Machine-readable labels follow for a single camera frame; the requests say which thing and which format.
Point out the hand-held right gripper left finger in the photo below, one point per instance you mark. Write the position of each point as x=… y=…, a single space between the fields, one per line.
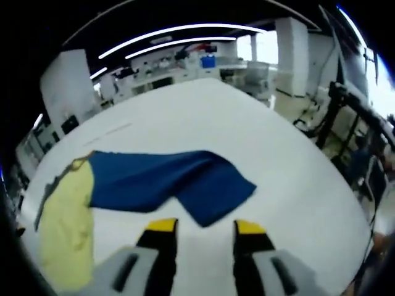
x=135 y=268

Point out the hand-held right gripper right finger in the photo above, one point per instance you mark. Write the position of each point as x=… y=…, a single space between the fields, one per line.
x=265 y=268

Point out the yellow and blue garment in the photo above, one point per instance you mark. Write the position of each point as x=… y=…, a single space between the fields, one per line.
x=148 y=182

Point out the black chair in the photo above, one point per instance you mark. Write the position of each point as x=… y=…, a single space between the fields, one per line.
x=69 y=123

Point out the black metal stand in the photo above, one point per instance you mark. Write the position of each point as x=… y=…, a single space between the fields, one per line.
x=339 y=92

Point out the blue box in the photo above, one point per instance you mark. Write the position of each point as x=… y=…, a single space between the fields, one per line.
x=207 y=61

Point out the long ceiling light strip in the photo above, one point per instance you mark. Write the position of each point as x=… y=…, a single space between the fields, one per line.
x=185 y=34
x=185 y=42

